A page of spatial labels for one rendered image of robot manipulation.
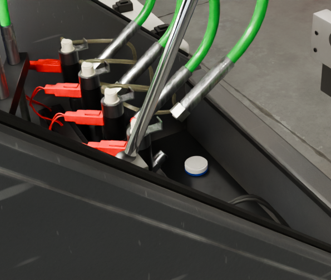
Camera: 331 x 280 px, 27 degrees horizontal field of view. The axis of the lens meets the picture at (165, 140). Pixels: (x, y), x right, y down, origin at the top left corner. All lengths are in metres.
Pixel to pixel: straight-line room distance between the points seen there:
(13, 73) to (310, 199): 0.44
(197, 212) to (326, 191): 0.55
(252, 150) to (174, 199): 0.67
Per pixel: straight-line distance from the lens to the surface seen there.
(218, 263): 0.47
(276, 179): 1.05
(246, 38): 0.85
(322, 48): 1.33
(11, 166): 0.36
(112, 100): 0.89
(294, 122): 2.77
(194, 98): 0.84
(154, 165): 0.87
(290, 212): 1.05
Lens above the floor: 1.58
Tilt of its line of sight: 36 degrees down
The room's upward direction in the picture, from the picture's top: 4 degrees counter-clockwise
